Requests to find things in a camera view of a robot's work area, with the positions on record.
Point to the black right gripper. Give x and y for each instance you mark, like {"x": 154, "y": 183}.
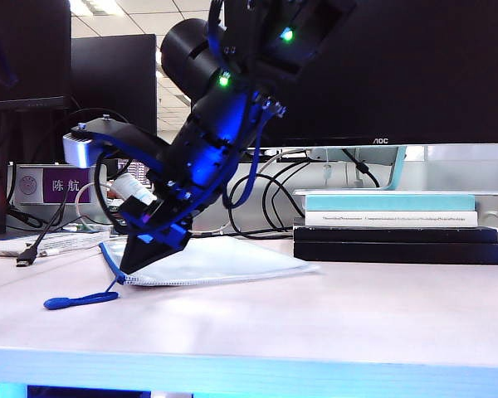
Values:
{"x": 191, "y": 182}

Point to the transparent plastic file bag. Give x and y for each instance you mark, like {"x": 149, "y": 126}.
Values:
{"x": 232, "y": 265}

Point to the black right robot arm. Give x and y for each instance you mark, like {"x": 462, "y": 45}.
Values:
{"x": 216, "y": 124}

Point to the white plastic bottle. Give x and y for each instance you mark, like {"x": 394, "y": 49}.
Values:
{"x": 128, "y": 184}

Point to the purple name plate holder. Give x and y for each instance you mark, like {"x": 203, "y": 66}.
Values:
{"x": 37, "y": 184}

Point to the black monitor rear side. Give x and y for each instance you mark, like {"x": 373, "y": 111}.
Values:
{"x": 120, "y": 74}

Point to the thin black book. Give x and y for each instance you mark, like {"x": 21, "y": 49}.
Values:
{"x": 377, "y": 235}

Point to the white book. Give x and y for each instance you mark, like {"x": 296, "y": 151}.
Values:
{"x": 390, "y": 219}

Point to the teal book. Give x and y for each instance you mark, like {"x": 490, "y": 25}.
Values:
{"x": 390, "y": 203}

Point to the black monitor with wide bezel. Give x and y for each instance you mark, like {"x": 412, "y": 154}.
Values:
{"x": 25, "y": 49}

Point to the teal white monitor stand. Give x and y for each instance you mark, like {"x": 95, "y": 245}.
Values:
{"x": 394, "y": 170}

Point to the large black AOC monitor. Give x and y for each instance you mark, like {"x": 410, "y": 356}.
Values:
{"x": 419, "y": 74}

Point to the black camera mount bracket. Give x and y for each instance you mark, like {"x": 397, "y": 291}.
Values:
{"x": 137, "y": 141}

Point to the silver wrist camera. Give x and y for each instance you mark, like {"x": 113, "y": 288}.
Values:
{"x": 81, "y": 149}

